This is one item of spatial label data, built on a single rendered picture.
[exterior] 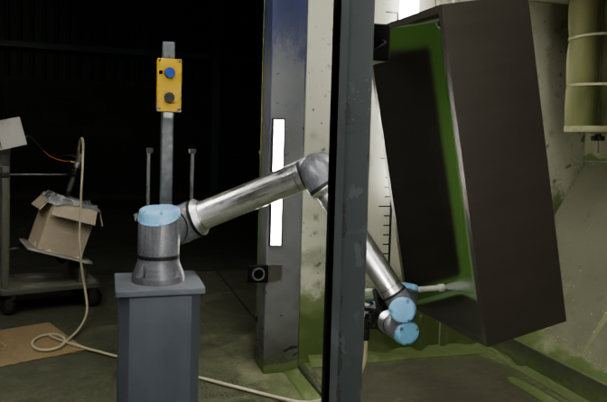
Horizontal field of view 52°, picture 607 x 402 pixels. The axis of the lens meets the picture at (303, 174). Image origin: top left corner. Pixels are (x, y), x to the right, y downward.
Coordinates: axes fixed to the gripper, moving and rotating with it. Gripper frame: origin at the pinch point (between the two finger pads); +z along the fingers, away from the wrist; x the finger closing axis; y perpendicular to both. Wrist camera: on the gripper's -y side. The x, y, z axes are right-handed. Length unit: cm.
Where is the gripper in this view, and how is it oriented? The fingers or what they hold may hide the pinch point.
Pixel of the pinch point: (365, 301)
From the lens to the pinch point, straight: 267.3
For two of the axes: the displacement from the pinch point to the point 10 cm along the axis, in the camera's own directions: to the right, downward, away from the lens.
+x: 9.4, -0.2, 3.3
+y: -0.1, 10.0, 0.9
